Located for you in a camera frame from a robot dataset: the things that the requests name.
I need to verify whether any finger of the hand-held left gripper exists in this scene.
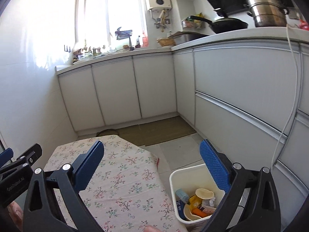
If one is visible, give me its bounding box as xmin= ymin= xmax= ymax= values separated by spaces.
xmin=0 ymin=147 xmax=14 ymax=167
xmin=0 ymin=143 xmax=42 ymax=174

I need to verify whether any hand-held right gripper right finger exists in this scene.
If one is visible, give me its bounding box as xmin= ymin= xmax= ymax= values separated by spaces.
xmin=193 ymin=139 xmax=282 ymax=232

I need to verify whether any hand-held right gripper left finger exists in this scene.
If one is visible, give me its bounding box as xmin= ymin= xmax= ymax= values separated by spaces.
xmin=23 ymin=140 xmax=107 ymax=232

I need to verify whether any white paper cup green print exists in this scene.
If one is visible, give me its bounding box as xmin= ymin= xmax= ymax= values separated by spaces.
xmin=195 ymin=188 xmax=215 ymax=200

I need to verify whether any white trash bin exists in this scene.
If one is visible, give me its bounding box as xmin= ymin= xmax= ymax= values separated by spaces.
xmin=169 ymin=163 xmax=232 ymax=232

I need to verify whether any blue and white box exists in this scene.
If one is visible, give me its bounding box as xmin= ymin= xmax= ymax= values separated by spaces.
xmin=201 ymin=204 xmax=218 ymax=214

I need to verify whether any light blue milk carton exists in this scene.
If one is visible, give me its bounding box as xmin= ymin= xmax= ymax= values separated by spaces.
xmin=175 ymin=189 xmax=190 ymax=203

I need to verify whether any dark blue carton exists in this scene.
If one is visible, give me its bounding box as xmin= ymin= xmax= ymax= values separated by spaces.
xmin=176 ymin=199 xmax=185 ymax=219

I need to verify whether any red instant noodle bowl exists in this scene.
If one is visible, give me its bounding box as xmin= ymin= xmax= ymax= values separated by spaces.
xmin=183 ymin=204 xmax=201 ymax=221

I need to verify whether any person's left hand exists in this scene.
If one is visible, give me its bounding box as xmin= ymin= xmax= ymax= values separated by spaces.
xmin=7 ymin=201 xmax=25 ymax=232

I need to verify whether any round dark floor mat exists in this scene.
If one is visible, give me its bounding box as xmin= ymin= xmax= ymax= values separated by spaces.
xmin=96 ymin=129 xmax=120 ymax=137

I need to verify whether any floral tablecloth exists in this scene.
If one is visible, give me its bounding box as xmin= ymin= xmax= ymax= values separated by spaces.
xmin=43 ymin=135 xmax=194 ymax=232

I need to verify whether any small brown floor mat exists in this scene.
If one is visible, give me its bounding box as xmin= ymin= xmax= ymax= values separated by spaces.
xmin=116 ymin=124 xmax=148 ymax=147

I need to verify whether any large brown floor mat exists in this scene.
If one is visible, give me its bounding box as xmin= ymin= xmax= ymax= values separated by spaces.
xmin=139 ymin=116 xmax=197 ymax=147

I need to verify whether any white cabinet with doors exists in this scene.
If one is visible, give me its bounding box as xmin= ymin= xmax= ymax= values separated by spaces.
xmin=55 ymin=46 xmax=179 ymax=132

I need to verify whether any white cabinet with drawers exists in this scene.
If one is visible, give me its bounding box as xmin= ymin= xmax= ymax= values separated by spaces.
xmin=172 ymin=29 xmax=309 ymax=223

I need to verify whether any group of small counter items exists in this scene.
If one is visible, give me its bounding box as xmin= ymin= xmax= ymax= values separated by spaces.
xmin=72 ymin=45 xmax=116 ymax=62

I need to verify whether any metal tray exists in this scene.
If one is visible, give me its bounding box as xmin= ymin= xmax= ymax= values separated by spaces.
xmin=177 ymin=32 xmax=209 ymax=44

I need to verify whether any woven basket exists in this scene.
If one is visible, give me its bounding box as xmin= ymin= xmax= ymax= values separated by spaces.
xmin=156 ymin=37 xmax=177 ymax=47

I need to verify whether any dark utensil rack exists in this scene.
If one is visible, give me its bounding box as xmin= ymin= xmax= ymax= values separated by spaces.
xmin=115 ymin=26 xmax=133 ymax=51

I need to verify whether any black wok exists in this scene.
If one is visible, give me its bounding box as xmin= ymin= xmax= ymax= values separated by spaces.
xmin=189 ymin=15 xmax=249 ymax=34

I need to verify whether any rack with yellow snack bags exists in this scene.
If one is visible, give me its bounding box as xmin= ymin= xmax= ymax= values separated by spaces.
xmin=182 ymin=13 xmax=205 ymax=29

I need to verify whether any window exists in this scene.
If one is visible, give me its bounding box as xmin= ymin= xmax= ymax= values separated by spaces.
xmin=76 ymin=0 xmax=145 ymax=51

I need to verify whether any steel steamer pot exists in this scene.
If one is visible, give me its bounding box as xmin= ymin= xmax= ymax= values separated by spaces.
xmin=243 ymin=0 xmax=289 ymax=28

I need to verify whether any white cable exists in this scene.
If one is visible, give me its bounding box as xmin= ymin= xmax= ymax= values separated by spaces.
xmin=272 ymin=24 xmax=305 ymax=167

